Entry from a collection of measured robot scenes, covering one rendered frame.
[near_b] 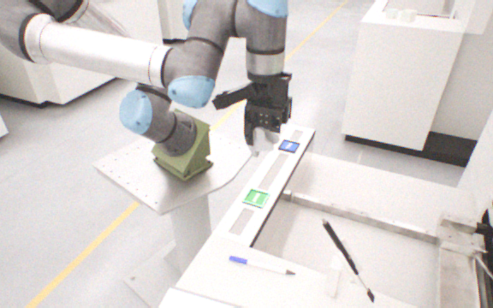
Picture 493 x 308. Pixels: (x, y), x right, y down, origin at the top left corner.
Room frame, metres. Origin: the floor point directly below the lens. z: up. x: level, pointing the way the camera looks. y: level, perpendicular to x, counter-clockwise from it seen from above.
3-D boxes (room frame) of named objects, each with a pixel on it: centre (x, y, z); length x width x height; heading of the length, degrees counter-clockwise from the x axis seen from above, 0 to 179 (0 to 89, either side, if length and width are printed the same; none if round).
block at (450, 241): (0.56, -0.52, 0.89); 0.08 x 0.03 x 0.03; 66
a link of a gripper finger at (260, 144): (0.63, -0.03, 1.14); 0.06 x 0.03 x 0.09; 66
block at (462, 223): (0.63, -0.56, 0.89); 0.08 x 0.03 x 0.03; 66
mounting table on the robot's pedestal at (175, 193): (1.02, 0.26, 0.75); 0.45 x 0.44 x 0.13; 50
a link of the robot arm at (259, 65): (0.65, -0.03, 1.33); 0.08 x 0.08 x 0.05
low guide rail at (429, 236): (0.69, -0.37, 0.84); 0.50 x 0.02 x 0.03; 66
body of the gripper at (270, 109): (0.64, -0.04, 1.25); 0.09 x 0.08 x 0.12; 66
